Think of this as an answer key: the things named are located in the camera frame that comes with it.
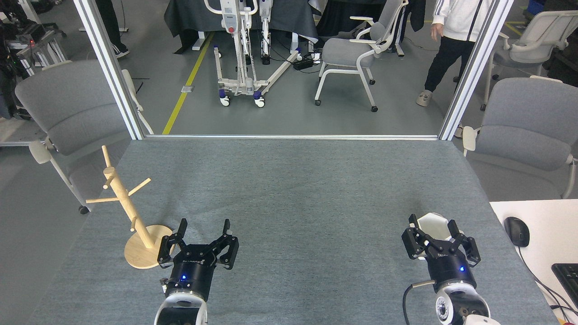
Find black computer mouse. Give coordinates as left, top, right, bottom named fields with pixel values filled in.
left=504, top=217, right=530, bottom=247

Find white hexagonal cup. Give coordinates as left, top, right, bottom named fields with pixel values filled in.
left=415, top=213, right=452, bottom=261

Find table with dark cloth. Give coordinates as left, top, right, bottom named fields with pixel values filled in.
left=163, top=0, right=319, bottom=55

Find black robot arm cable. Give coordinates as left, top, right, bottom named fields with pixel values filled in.
left=403, top=280, right=436, bottom=325

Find silver frame post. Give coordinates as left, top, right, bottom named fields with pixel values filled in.
left=74, top=0, right=146, bottom=140
left=439, top=0, right=514, bottom=141

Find grey chair white frame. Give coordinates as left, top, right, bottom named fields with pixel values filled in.
left=315, top=0, right=409, bottom=112
left=480, top=10, right=578, bottom=111
left=462, top=76, right=578, bottom=199
left=15, top=60, right=154, bottom=214

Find black equipment rack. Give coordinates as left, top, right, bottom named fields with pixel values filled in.
left=0, top=0, right=68, bottom=120

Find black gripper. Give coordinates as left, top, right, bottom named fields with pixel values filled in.
left=402, top=214, right=481, bottom=289
left=157, top=218, right=239, bottom=302

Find silver frame rail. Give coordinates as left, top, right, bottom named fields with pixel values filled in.
left=144, top=134, right=439, bottom=141

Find wooden cup rack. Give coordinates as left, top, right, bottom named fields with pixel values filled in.
left=86, top=145, right=174, bottom=269

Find black power strip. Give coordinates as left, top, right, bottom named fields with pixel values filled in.
left=293, top=53, right=322, bottom=70

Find person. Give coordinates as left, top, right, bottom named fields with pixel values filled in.
left=95, top=0, right=130, bottom=58
left=416, top=0, right=493, bottom=107

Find black mouse cable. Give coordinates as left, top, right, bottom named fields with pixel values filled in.
left=517, top=246, right=578, bottom=316

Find white desk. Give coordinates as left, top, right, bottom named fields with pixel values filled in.
left=490, top=199, right=578, bottom=325

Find white stand on wheels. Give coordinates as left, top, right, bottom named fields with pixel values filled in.
left=204, top=0, right=302, bottom=108

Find black keyboard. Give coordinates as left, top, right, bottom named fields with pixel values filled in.
left=551, top=263, right=578, bottom=310

